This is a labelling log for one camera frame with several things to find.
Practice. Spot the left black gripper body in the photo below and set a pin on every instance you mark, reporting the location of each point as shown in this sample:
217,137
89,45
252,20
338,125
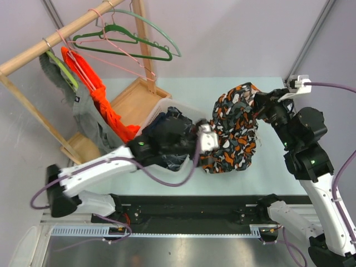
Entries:
187,141

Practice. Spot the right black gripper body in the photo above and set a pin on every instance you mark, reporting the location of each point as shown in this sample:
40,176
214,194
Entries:
271,108

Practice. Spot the orange camouflage patterned shorts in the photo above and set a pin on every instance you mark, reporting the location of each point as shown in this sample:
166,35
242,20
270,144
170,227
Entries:
234,122

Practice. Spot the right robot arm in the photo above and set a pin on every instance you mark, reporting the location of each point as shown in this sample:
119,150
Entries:
332,242

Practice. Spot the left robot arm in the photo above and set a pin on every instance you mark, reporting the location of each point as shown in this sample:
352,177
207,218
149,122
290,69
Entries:
67,188

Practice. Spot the dark patterned shorts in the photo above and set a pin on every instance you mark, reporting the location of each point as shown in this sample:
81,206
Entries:
173,162

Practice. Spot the dark green hanger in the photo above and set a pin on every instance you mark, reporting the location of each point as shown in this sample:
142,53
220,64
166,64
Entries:
80,40

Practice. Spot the lime green hanger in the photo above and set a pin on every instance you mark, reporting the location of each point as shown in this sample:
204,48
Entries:
69,77

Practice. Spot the pink hanger holding orange garment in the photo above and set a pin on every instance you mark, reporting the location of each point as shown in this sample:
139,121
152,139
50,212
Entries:
78,66

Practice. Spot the white plastic laundry basket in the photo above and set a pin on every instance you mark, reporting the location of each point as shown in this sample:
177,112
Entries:
162,107

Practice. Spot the wooden clothes rack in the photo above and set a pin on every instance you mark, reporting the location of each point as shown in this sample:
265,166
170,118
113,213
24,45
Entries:
134,103

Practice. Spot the grey garment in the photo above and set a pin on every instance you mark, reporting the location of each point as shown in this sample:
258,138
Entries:
88,119

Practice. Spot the orange garment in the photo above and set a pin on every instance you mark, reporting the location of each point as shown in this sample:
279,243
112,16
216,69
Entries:
125,133

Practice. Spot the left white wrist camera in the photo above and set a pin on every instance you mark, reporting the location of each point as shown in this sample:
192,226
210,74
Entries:
208,139

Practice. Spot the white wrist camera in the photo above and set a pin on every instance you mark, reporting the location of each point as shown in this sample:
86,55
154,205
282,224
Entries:
296,86
208,139

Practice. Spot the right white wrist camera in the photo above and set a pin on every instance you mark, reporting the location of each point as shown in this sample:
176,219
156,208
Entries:
296,86

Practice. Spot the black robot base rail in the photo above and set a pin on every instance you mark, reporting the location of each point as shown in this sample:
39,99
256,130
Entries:
197,215

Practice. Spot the aluminium frame post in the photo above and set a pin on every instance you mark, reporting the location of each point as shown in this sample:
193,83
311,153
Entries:
317,26

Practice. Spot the white slotted cable duct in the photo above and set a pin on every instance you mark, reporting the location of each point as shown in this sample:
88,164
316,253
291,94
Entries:
107,232

